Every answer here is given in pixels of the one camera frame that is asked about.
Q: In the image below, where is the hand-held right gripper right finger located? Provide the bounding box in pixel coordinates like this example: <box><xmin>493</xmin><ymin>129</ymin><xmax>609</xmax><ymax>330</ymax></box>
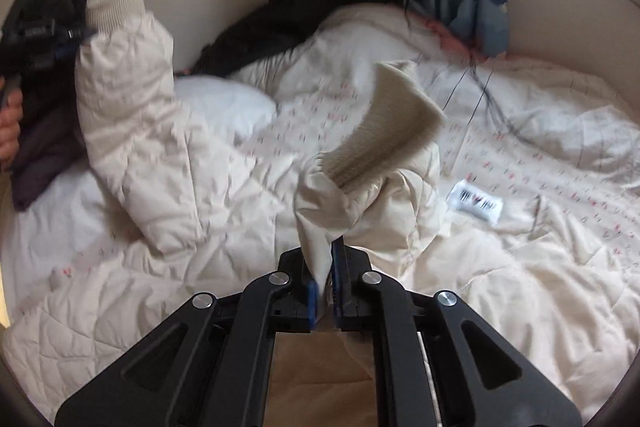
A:
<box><xmin>331</xmin><ymin>239</ymin><xmax>583</xmax><ymax>427</ymax></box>

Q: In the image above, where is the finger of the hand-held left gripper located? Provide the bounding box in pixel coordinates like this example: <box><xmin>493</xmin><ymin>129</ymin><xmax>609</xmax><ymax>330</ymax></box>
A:
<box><xmin>55</xmin><ymin>24</ymin><xmax>98</xmax><ymax>60</ymax></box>

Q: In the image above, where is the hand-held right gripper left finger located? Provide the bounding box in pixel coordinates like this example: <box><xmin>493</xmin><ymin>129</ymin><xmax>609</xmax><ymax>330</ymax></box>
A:
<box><xmin>54</xmin><ymin>248</ymin><xmax>321</xmax><ymax>427</ymax></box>

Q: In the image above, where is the person's left hand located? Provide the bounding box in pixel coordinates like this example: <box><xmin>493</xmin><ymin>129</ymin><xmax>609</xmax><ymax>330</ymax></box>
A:
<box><xmin>0</xmin><ymin>77</ymin><xmax>24</xmax><ymax>170</ymax></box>

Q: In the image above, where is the purple garment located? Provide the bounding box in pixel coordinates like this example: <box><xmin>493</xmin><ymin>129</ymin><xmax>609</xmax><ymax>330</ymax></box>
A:
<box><xmin>11</xmin><ymin>57</ymin><xmax>88</xmax><ymax>212</ymax></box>

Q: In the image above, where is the white pillow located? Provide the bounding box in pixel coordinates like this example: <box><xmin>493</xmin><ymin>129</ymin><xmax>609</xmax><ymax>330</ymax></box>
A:
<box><xmin>175</xmin><ymin>74</ymin><xmax>278</xmax><ymax>142</ymax></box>

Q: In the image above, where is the white barcode label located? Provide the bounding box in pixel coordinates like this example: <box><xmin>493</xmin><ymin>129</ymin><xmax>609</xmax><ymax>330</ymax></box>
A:
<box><xmin>446</xmin><ymin>181</ymin><xmax>503</xmax><ymax>228</ymax></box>

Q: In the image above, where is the white duvet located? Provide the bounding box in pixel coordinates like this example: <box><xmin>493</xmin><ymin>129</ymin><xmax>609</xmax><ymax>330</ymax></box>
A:
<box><xmin>0</xmin><ymin>157</ymin><xmax>151</xmax><ymax>323</ymax></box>

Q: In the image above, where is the black coat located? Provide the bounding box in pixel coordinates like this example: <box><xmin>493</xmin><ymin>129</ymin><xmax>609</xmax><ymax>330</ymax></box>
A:
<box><xmin>192</xmin><ymin>0</ymin><xmax>408</xmax><ymax>78</ymax></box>

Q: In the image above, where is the cherry print blanket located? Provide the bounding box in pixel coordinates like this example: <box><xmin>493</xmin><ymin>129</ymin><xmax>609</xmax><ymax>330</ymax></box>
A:
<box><xmin>225</xmin><ymin>2</ymin><xmax>640</xmax><ymax>268</ymax></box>

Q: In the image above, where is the pink bed sheet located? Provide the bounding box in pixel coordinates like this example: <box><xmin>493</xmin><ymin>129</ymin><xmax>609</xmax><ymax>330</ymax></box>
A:
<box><xmin>415</xmin><ymin>14</ymin><xmax>481</xmax><ymax>55</ymax></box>

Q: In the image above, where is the black cable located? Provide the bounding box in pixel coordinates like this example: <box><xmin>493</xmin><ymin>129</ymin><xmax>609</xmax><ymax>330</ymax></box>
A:
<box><xmin>440</xmin><ymin>52</ymin><xmax>531</xmax><ymax>142</ymax></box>

